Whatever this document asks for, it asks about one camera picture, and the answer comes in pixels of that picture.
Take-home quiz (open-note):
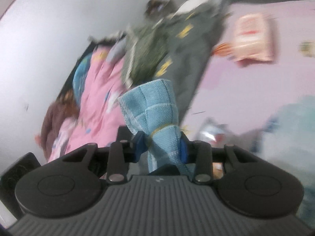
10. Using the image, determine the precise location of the light blue towel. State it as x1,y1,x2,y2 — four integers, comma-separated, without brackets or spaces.
118,79,194,177

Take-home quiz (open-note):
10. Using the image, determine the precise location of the pink blanket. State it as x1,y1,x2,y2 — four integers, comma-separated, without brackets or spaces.
40,46,125,162

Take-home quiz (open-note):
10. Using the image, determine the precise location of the pink play mat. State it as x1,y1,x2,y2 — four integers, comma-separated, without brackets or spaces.
182,0,314,138

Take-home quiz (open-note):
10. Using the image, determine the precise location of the light green plastic bag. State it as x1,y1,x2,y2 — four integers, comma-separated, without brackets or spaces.
255,96,314,228

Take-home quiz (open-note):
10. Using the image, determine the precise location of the green patterned pillow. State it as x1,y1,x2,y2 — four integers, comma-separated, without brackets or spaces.
122,25,168,89

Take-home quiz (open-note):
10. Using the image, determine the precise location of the red white wipes pack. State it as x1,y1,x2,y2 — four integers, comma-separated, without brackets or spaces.
232,13,276,64

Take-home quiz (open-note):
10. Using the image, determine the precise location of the grey quilt with yellow patches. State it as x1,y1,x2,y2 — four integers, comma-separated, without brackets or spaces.
153,3,228,122

